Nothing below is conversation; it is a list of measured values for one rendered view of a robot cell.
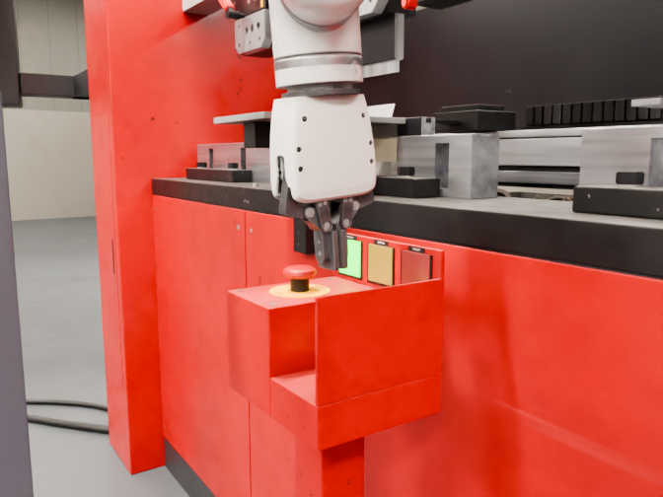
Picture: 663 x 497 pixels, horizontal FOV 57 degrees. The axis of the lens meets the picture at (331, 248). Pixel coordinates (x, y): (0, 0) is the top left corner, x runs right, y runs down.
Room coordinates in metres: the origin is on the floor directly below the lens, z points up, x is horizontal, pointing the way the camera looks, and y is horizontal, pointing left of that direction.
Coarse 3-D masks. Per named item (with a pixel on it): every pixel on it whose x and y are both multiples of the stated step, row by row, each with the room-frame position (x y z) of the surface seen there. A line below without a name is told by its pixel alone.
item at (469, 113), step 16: (448, 112) 1.21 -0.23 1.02; (464, 112) 1.18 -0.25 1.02; (480, 112) 1.16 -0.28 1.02; (496, 112) 1.18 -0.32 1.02; (512, 112) 1.21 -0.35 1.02; (448, 128) 1.21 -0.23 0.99; (464, 128) 1.18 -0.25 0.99; (480, 128) 1.16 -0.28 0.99; (496, 128) 1.18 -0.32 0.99; (512, 128) 1.21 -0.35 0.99
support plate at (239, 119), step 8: (256, 112) 0.90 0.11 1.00; (264, 112) 0.88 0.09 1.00; (216, 120) 1.01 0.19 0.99; (224, 120) 0.99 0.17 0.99; (232, 120) 0.96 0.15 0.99; (240, 120) 0.94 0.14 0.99; (248, 120) 0.93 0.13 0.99; (256, 120) 0.93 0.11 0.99; (264, 120) 0.93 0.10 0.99; (376, 120) 0.99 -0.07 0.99; (384, 120) 1.00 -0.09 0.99; (392, 120) 1.01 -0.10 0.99; (400, 120) 1.01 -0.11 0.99
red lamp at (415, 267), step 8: (408, 256) 0.66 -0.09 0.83; (416, 256) 0.65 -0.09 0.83; (424, 256) 0.64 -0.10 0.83; (408, 264) 0.66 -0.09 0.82; (416, 264) 0.65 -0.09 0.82; (424, 264) 0.64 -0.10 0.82; (408, 272) 0.66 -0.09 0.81; (416, 272) 0.65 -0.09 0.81; (424, 272) 0.64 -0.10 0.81; (408, 280) 0.66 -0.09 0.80; (416, 280) 0.65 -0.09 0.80; (424, 280) 0.64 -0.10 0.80
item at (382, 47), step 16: (384, 16) 1.08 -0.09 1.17; (400, 16) 1.06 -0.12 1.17; (368, 32) 1.12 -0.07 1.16; (384, 32) 1.08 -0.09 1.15; (400, 32) 1.06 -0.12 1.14; (368, 48) 1.12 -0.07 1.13; (384, 48) 1.08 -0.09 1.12; (400, 48) 1.07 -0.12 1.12; (368, 64) 1.12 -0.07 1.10; (384, 64) 1.10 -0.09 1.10
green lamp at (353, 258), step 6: (348, 240) 0.76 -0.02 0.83; (348, 246) 0.76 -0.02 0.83; (354, 246) 0.75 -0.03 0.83; (360, 246) 0.74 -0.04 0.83; (348, 252) 0.76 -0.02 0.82; (354, 252) 0.75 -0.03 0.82; (348, 258) 0.76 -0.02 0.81; (354, 258) 0.75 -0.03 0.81; (348, 264) 0.76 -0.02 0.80; (354, 264) 0.75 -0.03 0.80; (342, 270) 0.77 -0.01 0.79; (348, 270) 0.76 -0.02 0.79; (354, 270) 0.75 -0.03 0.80
